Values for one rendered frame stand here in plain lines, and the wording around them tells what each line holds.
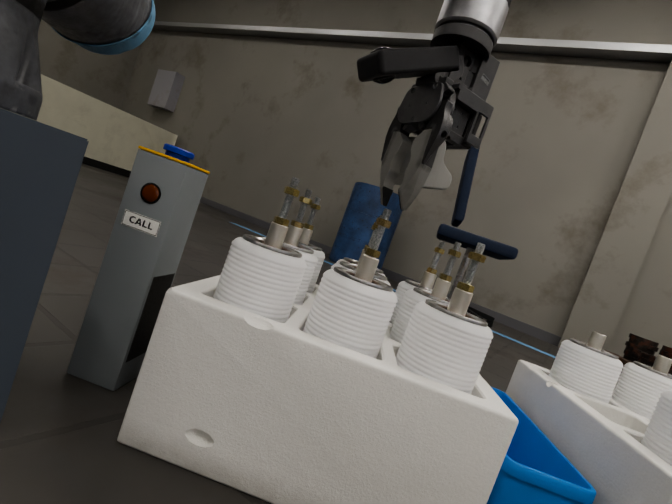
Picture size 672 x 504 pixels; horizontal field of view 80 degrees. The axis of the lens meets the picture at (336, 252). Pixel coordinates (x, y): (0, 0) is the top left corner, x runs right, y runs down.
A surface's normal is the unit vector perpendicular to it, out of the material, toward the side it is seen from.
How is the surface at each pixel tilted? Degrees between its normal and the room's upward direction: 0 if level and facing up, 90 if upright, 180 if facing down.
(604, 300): 90
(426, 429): 90
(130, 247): 90
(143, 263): 90
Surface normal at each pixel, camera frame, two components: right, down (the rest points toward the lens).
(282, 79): -0.49, -0.12
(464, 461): -0.07, 0.04
